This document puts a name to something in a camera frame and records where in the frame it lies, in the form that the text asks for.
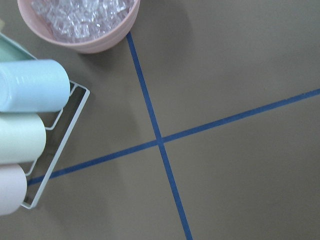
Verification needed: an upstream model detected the white wire cup rack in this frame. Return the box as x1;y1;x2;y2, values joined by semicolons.
0;35;90;209

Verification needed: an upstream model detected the pink bowl with ice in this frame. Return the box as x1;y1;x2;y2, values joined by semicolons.
17;0;140;54

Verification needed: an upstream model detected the light green cup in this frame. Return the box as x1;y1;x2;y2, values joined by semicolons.
0;113;47;165

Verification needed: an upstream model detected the light blue cup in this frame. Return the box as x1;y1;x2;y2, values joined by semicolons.
0;59;71;113

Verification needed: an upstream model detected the pink cup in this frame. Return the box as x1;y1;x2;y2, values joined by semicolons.
0;164;27;216

